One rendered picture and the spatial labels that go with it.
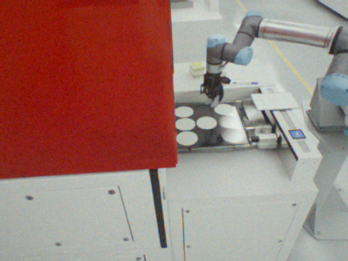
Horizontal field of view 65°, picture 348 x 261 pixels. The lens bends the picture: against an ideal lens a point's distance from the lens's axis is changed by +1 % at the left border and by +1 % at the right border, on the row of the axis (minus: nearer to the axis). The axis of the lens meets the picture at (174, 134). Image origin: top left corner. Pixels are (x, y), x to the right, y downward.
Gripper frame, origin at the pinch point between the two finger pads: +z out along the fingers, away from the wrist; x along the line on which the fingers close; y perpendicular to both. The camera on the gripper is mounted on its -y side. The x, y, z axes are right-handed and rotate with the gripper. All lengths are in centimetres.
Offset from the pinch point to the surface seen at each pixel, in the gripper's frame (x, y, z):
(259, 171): 33.8, 9.7, 15.3
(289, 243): 55, 5, 57
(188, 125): -5.5, 13.7, 7.3
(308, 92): -19, -206, 97
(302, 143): 43.5, -3.7, 1.7
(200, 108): -10.5, -1.9, 7.3
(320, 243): 66, -34, 97
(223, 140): 14.5, 11.6, 7.3
